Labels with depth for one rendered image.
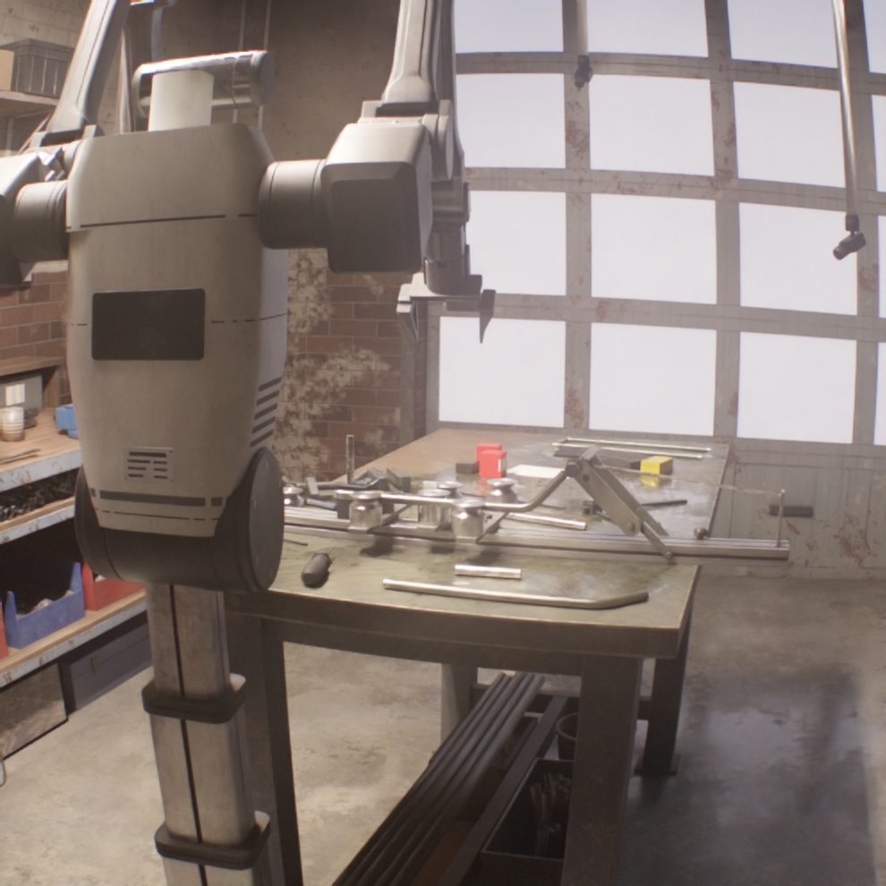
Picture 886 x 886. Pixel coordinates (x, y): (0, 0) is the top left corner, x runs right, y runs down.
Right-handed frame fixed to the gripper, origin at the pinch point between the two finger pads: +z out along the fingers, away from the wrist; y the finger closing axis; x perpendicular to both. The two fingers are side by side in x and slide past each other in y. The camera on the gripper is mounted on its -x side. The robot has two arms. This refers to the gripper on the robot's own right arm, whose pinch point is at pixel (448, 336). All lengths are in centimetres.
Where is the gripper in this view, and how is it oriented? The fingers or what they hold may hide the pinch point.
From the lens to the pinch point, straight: 171.6
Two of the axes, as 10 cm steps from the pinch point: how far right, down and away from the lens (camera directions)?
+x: -1.0, 6.2, -7.8
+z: 0.4, 7.9, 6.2
